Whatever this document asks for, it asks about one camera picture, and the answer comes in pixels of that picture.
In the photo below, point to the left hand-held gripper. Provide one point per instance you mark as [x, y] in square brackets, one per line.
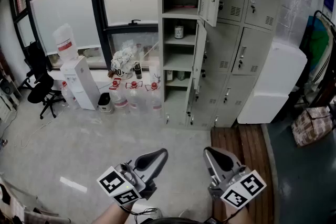
[115, 183]

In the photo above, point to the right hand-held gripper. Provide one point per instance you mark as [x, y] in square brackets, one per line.
[244, 189]

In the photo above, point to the person's left forearm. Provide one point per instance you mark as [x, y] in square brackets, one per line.
[110, 215]

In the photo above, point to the person's right forearm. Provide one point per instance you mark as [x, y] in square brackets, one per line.
[236, 216]

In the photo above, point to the brown wooden slat platform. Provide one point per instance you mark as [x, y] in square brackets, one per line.
[249, 144]

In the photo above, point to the clear water jug red cap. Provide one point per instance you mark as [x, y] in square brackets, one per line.
[155, 102]
[136, 102]
[118, 99]
[68, 98]

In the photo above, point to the small white trash bin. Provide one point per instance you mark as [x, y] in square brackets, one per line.
[105, 105]

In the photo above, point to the small labelled bottle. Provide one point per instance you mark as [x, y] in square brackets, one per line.
[169, 76]

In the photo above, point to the white paper bag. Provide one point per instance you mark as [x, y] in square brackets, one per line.
[155, 73]

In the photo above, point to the black thermos bottle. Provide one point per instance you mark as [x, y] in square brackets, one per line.
[138, 72]

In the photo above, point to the small glass jar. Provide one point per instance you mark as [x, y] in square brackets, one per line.
[181, 75]

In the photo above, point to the brown plush toy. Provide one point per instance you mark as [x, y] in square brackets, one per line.
[110, 74]

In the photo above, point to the brown patterned cardboard box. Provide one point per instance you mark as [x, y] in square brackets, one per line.
[312, 126]

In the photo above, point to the white refrigerator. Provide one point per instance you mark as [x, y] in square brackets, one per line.
[275, 81]

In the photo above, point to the white water dispenser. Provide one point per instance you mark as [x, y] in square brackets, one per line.
[84, 86]

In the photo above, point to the black office chair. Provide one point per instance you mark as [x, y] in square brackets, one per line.
[39, 91]

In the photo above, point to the glass jar white contents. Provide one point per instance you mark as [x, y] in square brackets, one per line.
[179, 32]

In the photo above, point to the large clear dispenser water bottle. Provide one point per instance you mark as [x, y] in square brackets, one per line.
[65, 44]

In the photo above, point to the flat pink item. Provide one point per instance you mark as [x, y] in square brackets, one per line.
[183, 5]

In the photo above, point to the silver foil sheet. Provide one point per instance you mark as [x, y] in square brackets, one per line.
[296, 8]

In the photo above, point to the black clothes rack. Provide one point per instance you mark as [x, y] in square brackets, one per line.
[325, 17]

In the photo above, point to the black window frame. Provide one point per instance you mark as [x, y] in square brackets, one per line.
[97, 8]

